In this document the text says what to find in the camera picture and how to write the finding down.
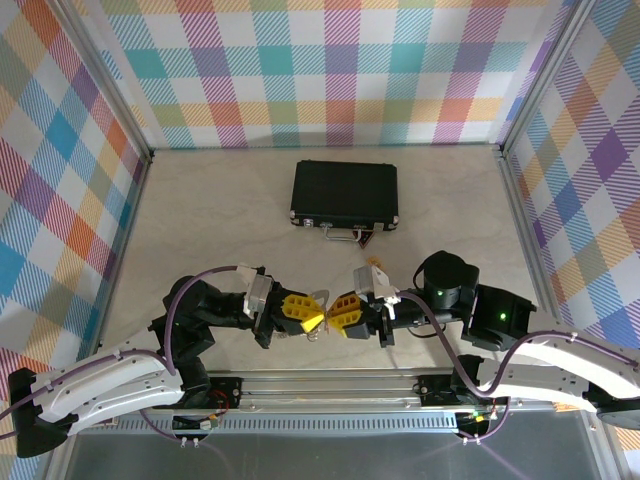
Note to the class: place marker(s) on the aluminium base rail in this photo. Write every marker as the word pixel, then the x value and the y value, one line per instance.
pixel 325 387

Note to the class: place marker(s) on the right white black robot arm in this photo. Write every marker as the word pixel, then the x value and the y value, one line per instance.
pixel 550 375

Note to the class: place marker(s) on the black briefcase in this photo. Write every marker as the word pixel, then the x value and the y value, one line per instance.
pixel 345 192

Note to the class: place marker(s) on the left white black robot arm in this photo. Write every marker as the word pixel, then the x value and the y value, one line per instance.
pixel 110 390

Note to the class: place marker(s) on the grey metal plate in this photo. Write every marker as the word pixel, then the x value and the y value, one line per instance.
pixel 325 460

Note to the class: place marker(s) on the dark triangular tag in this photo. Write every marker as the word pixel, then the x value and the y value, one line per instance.
pixel 364 239

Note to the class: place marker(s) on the perforated metal strip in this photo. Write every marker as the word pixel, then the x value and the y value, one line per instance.
pixel 325 424

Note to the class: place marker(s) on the aluminium frame post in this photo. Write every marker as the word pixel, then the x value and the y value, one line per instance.
pixel 105 75
pixel 544 75

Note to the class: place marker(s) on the small yellow tag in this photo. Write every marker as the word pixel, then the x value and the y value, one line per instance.
pixel 374 259

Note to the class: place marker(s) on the aluminium floor rail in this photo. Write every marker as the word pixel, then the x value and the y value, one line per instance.
pixel 127 240
pixel 531 250

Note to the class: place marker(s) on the small clear plastic bag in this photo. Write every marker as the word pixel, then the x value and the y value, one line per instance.
pixel 311 337

